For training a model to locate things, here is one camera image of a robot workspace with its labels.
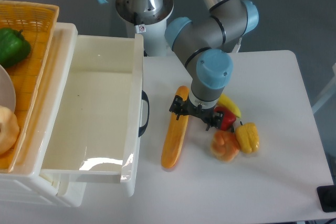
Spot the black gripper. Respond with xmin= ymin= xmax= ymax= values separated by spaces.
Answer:
xmin=169 ymin=95 xmax=224 ymax=131

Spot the long orange bread loaf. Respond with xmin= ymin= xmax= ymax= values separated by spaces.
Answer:
xmin=161 ymin=85 xmax=190 ymax=169

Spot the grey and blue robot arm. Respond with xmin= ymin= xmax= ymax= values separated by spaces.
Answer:
xmin=97 ymin=0 xmax=259 ymax=128

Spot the orange knotted bread roll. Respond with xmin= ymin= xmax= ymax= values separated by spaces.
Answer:
xmin=211 ymin=131 xmax=240 ymax=162

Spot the yellow banana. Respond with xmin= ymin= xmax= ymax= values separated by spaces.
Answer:
xmin=217 ymin=93 xmax=241 ymax=118

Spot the red bell pepper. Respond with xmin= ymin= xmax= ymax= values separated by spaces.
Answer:
xmin=214 ymin=106 xmax=236 ymax=131

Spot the yellow bell pepper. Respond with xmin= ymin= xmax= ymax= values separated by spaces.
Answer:
xmin=235 ymin=122 xmax=259 ymax=154

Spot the white plastic drawer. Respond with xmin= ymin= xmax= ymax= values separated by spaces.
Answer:
xmin=41 ymin=34 xmax=146 ymax=196

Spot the white object at right edge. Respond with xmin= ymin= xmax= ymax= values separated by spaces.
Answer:
xmin=312 ymin=64 xmax=335 ymax=114

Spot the black device at table edge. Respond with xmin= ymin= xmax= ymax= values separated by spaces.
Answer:
xmin=317 ymin=185 xmax=335 ymax=212

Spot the orange woven basket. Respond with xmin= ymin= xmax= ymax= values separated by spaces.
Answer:
xmin=1 ymin=0 xmax=59 ymax=173

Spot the white plastic drawer cabinet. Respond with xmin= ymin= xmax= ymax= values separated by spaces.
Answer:
xmin=1 ymin=23 xmax=86 ymax=207

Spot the beige plate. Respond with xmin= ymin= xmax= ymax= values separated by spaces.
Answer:
xmin=0 ymin=66 xmax=16 ymax=112

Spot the green bell pepper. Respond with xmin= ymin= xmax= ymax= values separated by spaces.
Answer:
xmin=1 ymin=27 xmax=31 ymax=68

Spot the black drawer handle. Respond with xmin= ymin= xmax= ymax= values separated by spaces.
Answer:
xmin=138 ymin=90 xmax=150 ymax=137

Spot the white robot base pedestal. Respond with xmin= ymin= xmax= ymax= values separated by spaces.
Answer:
xmin=115 ymin=0 xmax=174 ymax=57

